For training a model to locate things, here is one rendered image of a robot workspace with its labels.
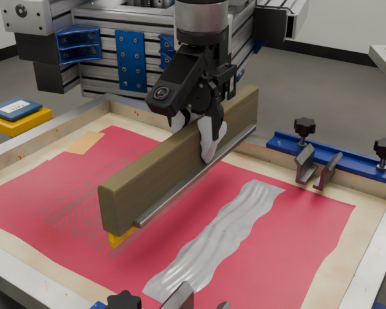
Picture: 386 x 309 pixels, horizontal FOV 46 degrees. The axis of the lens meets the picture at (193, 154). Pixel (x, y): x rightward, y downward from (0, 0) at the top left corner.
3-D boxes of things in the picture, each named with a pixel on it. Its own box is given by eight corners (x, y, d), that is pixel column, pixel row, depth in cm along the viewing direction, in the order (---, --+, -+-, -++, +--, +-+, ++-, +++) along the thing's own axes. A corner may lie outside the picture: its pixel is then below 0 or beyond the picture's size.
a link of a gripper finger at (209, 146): (236, 153, 77) (230, 101, 73) (217, 169, 72) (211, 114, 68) (220, 151, 78) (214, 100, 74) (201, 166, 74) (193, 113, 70)
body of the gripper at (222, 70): (237, 100, 74) (241, 25, 68) (209, 119, 68) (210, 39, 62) (197, 89, 78) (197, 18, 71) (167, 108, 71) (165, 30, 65)
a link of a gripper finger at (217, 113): (227, 138, 71) (220, 84, 67) (222, 143, 70) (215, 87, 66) (201, 135, 73) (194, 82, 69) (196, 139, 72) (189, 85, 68)
